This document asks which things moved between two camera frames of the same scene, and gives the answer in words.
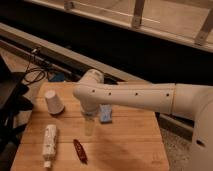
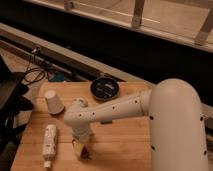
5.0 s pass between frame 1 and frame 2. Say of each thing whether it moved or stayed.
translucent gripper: moved
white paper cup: stayed
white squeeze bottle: stayed
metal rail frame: stayed
